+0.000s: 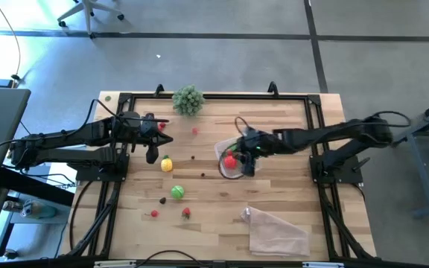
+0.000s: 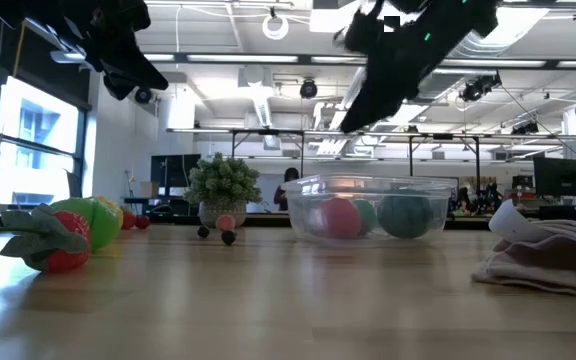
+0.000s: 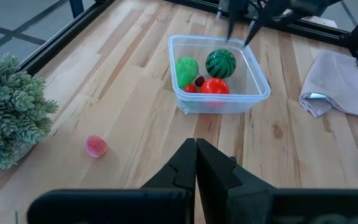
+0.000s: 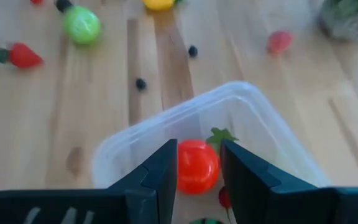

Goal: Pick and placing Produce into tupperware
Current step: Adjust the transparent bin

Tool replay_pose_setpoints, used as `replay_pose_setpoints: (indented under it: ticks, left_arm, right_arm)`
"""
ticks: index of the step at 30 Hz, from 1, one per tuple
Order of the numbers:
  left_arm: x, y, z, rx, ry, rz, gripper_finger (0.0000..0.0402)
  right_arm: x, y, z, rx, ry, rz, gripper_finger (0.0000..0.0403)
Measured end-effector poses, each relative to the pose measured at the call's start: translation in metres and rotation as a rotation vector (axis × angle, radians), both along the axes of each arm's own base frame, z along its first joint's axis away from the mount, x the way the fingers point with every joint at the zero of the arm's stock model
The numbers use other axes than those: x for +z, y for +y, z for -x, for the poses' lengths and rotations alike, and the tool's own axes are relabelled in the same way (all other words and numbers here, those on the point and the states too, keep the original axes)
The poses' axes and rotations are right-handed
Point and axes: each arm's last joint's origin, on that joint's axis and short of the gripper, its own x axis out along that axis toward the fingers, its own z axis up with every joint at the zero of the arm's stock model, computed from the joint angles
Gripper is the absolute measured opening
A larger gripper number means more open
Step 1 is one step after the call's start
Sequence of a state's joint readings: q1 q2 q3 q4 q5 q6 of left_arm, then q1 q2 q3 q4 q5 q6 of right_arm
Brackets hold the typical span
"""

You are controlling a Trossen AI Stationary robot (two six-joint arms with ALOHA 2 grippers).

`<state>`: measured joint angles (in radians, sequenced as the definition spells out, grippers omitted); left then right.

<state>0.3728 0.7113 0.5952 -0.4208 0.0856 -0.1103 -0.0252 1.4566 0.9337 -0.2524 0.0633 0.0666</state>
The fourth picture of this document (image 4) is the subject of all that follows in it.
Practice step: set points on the dark red toy cherry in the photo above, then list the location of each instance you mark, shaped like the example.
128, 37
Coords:
224, 197

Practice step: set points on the green toy apple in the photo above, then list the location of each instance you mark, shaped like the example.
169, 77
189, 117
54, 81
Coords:
81, 25

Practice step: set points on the small dark toy blueberry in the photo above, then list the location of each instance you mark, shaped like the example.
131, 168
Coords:
193, 51
140, 84

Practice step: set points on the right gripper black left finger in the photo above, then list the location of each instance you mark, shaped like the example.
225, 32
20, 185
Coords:
154, 186

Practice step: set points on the small red leafy toy fruit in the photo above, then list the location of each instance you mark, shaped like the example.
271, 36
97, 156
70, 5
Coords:
219, 136

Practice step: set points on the artificial green potted plant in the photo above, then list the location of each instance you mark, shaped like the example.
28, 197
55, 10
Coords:
350, 18

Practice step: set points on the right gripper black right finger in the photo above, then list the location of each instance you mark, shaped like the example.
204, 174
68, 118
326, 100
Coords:
259, 193

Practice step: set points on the clear plastic tupperware container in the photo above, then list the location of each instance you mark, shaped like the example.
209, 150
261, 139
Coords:
166, 124

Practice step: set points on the large red toy strawberry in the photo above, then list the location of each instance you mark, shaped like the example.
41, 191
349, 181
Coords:
22, 55

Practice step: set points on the dark toy blackberry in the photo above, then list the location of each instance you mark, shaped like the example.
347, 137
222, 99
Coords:
63, 4

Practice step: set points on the large red toy tomato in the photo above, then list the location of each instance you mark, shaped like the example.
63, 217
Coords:
197, 166

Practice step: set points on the red toy cherry with stem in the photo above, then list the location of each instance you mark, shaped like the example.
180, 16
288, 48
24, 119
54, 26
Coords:
36, 1

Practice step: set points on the yellow toy pineapple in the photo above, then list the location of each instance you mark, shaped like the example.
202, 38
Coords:
158, 3

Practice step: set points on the striped green toy watermelon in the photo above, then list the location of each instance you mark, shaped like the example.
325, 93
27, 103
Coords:
207, 221

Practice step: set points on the pink toy lychee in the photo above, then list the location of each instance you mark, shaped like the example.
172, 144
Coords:
279, 42

